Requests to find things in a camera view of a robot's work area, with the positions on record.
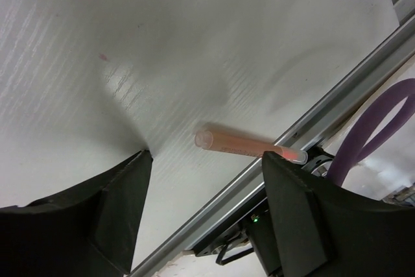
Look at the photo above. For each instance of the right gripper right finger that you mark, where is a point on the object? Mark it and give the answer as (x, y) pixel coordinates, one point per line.
(324, 230)

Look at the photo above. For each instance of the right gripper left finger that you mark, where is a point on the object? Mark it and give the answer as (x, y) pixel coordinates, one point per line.
(89, 229)

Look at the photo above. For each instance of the orange-red highlighter pen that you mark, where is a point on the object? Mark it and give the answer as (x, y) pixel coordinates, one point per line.
(220, 138)

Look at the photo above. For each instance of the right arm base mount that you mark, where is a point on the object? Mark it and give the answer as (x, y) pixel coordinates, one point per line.
(232, 227)

